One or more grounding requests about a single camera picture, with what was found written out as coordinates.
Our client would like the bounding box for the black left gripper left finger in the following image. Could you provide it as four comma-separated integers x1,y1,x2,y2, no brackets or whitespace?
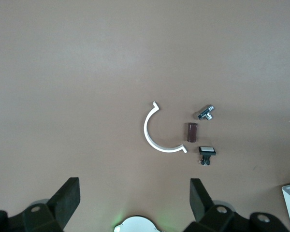
0,177,81,232

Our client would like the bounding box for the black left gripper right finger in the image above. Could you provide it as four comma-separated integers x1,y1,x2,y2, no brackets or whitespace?
183,178,290,232

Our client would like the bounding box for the brown ribbed cylinder part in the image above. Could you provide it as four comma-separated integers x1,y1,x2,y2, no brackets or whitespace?
185,122,199,143

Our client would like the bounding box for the brown table mat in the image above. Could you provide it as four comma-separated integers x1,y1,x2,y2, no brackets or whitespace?
0,0,290,232

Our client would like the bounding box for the black white-faced rectangular switch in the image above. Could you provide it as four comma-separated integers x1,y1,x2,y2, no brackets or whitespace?
196,145,217,167

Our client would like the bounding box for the white semicircular plastic bracket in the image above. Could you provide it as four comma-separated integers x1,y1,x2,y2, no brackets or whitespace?
143,101,188,154

